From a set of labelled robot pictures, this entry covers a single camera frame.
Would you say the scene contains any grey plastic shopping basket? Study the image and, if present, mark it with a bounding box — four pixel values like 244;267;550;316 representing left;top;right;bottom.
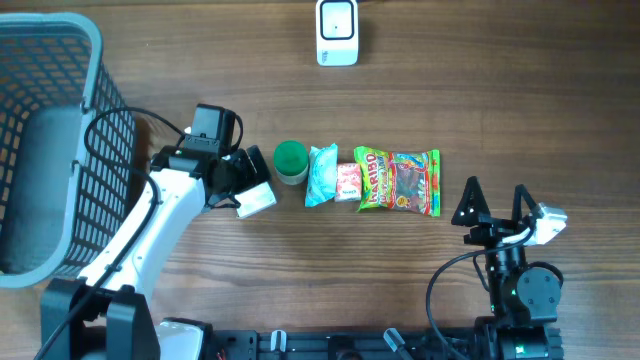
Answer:
1;13;136;288

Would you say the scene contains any Haribo gummy candy bag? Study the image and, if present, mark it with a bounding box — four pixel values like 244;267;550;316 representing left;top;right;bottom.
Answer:
354;146;441;217

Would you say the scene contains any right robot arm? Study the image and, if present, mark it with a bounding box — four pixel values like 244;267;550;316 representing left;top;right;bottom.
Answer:
452;176;568;359

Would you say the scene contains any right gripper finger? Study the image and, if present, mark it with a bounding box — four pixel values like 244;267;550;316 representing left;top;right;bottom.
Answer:
511;184;537;222
451;176;491;226

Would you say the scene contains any white blue cardboard box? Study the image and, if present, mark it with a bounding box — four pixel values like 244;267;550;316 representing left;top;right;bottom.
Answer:
235;182;277;218

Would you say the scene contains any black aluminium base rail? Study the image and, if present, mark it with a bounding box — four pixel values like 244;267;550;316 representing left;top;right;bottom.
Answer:
209;327;564;360

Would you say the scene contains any green lid white jar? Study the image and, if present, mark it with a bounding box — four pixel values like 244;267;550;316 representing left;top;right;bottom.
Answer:
274;140;309;185

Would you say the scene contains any light blue tissue pack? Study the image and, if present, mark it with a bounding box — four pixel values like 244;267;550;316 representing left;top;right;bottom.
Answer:
305;144;338;207

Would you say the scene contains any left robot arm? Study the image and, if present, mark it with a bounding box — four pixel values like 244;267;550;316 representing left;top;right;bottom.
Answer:
36;104;276;359

